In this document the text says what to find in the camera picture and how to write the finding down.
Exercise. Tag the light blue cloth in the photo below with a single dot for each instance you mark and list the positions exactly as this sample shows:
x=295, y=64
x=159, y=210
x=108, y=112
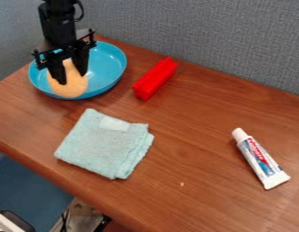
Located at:
x=105, y=145

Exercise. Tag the white black object corner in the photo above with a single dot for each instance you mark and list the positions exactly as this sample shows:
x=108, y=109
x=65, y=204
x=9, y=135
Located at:
x=12, y=223

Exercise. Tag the white toothpaste tube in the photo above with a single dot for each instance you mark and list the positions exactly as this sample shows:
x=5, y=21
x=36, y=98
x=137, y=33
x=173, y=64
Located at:
x=266, y=167

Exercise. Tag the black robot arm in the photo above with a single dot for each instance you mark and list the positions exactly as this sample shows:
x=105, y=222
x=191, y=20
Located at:
x=60, y=1

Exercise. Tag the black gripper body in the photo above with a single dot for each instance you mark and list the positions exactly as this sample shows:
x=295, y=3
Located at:
x=59, y=17

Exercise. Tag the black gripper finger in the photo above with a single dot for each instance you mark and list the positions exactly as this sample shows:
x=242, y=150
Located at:
x=80, y=55
x=53, y=60

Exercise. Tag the red plastic block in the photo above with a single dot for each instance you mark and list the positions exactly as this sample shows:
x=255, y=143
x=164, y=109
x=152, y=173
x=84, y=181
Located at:
x=155, y=78

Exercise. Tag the grey table leg base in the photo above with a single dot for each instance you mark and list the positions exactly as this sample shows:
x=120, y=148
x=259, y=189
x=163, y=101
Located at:
x=80, y=218

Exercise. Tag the blue plate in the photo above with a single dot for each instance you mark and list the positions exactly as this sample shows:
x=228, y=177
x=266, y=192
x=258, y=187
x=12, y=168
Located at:
x=105, y=70

